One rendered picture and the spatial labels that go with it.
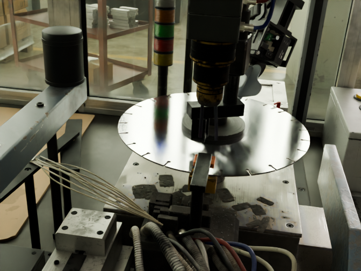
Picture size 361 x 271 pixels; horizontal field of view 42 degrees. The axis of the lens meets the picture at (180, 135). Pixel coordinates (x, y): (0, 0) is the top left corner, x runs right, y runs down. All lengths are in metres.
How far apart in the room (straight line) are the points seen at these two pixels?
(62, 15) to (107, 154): 0.40
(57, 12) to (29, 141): 0.76
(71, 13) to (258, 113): 0.62
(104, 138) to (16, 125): 0.64
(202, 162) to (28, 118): 0.23
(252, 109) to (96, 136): 0.48
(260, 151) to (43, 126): 0.34
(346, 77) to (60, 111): 0.81
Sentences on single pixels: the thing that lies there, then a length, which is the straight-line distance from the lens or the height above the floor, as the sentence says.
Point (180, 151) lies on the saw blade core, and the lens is 0.73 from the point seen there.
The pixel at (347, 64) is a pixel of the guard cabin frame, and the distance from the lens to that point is 1.26.
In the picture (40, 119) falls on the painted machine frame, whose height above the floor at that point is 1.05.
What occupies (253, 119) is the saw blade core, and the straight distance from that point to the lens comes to 0.86.
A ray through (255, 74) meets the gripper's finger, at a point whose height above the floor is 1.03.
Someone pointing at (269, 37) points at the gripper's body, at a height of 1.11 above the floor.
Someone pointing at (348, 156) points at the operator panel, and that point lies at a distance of 1.04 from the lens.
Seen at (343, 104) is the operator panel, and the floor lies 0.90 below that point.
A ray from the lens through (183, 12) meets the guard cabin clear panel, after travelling 1.24.
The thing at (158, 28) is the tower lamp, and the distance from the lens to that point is 1.04.
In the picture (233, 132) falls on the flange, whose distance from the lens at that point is 0.78.
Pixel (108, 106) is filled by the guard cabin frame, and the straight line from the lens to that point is 1.34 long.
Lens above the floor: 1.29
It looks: 26 degrees down
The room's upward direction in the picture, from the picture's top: 3 degrees clockwise
